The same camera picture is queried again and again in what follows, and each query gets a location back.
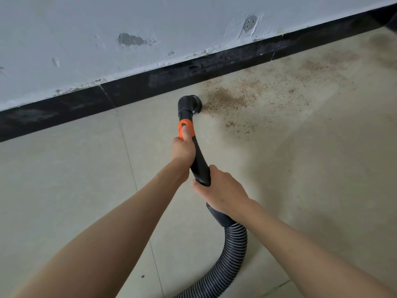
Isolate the black vacuum hose with handle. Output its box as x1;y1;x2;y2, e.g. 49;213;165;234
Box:
174;95;248;298

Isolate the pile of brown sawdust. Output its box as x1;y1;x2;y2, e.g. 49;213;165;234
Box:
202;78;264;134

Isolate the person's right hand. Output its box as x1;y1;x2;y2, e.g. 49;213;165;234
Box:
192;165;255;223

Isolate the person's left forearm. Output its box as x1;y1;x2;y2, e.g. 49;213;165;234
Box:
12;159;190;298

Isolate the black baseboard strip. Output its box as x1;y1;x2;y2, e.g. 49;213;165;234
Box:
0;4;397;143

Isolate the person's left hand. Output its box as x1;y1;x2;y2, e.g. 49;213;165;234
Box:
171;125;196;184

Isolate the person's right forearm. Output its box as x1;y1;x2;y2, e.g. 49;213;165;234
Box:
237;200;397;298

